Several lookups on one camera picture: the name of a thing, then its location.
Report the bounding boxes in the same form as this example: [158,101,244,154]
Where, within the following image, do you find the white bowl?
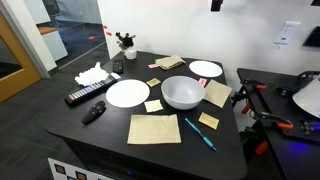
[160,75,206,111]

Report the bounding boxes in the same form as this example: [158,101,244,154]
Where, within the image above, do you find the checkered calibration board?
[47,157,114,180]

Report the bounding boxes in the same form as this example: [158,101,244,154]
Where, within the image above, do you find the white wall device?
[273,21,302,47]

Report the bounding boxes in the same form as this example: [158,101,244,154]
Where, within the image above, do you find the square brown paper napkin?
[203,79,233,109]

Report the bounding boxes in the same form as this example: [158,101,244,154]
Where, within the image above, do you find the crumpled white tissue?
[74,61,110,87]

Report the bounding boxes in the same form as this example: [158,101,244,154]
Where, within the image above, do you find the small brown sugar packet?
[198,112,220,131]

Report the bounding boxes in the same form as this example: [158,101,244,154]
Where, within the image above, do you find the short black remote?
[112,59,125,75]

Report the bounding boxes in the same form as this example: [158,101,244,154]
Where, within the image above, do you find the blue pen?
[184,117,218,152]

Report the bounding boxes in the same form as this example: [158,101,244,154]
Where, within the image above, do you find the small tan packet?
[145,77,162,88]

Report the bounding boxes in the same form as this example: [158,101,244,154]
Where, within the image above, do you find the long black tv remote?
[64,75,118,107]

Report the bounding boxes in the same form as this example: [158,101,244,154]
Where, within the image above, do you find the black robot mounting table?
[236,67,320,180]

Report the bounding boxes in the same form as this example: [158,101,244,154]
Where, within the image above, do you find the large white plate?
[105,78,151,109]

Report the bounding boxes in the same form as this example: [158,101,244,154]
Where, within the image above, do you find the curved black remote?
[81,100,107,126]

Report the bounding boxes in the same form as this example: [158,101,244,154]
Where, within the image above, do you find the dark red flower bouquet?
[115,31,137,51]

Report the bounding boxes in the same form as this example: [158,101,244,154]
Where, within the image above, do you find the white vase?
[123,46,138,61]

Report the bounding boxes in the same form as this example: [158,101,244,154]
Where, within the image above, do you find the wooden door frame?
[0,11,43,103]

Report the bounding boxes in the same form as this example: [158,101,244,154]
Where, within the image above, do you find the yellow sticky note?
[143,99,165,114]

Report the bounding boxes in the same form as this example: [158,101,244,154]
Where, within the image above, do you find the orange handled clamp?
[242,79,268,91]
[241,102,253,116]
[254,141,270,156]
[257,111,295,131]

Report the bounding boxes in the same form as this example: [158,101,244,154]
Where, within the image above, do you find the white cabinet wooden top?
[37,26,69,63]

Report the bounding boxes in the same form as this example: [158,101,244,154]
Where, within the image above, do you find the small white plate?
[188,60,224,79]

